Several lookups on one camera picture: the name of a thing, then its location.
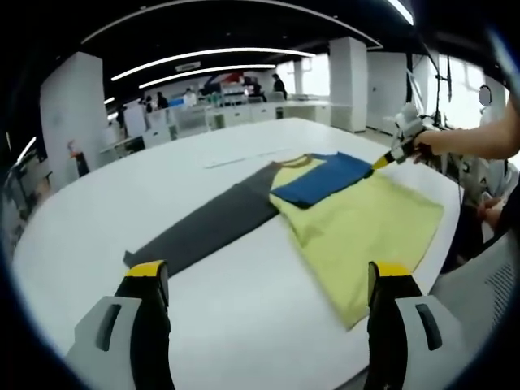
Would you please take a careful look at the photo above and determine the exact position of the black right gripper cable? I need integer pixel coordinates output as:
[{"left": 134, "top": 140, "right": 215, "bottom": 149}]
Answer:
[{"left": 454, "top": 160, "right": 465, "bottom": 208}]

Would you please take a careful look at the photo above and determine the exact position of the long white desk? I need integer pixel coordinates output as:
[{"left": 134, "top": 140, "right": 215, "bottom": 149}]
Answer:
[{"left": 279, "top": 99, "right": 332, "bottom": 123}]

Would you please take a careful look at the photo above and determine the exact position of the white cabinet row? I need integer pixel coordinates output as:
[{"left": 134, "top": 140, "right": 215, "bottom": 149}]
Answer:
[{"left": 101, "top": 99, "right": 281, "bottom": 154}]

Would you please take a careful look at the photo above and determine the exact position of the white wire rack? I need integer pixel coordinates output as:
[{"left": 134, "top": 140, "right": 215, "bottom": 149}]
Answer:
[{"left": 172, "top": 106, "right": 209, "bottom": 135}]

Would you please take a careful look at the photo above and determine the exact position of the white square pillar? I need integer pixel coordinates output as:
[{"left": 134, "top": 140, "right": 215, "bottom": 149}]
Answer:
[
  {"left": 39, "top": 51, "right": 105, "bottom": 180},
  {"left": 328, "top": 37, "right": 369, "bottom": 133}
]

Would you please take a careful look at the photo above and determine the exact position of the black tripod stand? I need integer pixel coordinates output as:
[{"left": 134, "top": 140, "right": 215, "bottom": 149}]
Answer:
[{"left": 405, "top": 40, "right": 456, "bottom": 123}]

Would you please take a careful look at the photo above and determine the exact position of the long ceiling light strip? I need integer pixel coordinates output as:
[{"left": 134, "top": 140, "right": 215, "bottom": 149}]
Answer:
[
  {"left": 139, "top": 63, "right": 277, "bottom": 89},
  {"left": 111, "top": 47, "right": 316, "bottom": 80},
  {"left": 388, "top": 0, "right": 415, "bottom": 21}
]

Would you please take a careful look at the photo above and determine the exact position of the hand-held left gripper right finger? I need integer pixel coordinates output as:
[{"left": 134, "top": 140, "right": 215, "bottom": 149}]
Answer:
[{"left": 364, "top": 261, "right": 475, "bottom": 390}]

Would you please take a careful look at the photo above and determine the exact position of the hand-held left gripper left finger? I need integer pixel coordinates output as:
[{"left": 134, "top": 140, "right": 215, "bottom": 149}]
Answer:
[{"left": 63, "top": 259, "right": 176, "bottom": 390}]

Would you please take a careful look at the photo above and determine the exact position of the yellow blue grey garment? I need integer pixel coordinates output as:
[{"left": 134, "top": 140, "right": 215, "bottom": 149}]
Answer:
[{"left": 123, "top": 152, "right": 444, "bottom": 331}]

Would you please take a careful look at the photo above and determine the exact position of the person's right hand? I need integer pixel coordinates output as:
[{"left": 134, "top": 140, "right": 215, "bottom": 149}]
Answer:
[{"left": 411, "top": 128, "right": 444, "bottom": 164}]

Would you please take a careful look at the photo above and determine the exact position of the white flat strip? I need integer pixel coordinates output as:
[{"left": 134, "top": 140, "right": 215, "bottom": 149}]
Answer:
[{"left": 202, "top": 149, "right": 304, "bottom": 169}]

